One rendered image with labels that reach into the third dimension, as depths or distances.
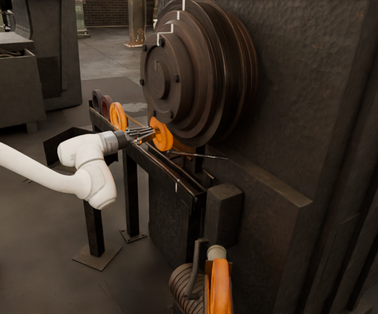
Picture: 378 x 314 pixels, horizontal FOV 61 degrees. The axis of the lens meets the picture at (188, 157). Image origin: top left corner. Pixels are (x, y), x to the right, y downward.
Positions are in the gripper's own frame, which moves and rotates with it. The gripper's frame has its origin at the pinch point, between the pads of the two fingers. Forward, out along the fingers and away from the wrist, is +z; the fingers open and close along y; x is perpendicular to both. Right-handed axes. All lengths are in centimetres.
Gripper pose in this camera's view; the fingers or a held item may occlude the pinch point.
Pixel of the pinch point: (160, 129)
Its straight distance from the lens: 136.1
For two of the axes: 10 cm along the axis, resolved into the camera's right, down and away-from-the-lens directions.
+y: 5.3, 4.2, -7.4
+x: 0.0, -8.7, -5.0
